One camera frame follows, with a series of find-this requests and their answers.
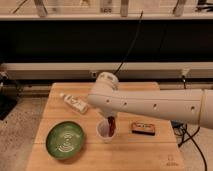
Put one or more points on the white tube bottle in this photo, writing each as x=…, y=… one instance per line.
x=75, y=103

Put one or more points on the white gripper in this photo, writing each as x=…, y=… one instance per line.
x=108, y=113

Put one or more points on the red chili pepper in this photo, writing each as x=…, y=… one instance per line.
x=112, y=126

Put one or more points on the white ceramic cup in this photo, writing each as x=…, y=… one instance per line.
x=102, y=130

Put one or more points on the green ceramic bowl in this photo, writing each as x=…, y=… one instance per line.
x=65, y=140

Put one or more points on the wooden table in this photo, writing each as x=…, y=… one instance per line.
x=126, y=152

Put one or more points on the brown orange box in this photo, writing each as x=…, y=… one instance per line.
x=142, y=128

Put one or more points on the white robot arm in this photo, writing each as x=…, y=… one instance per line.
x=191, y=106

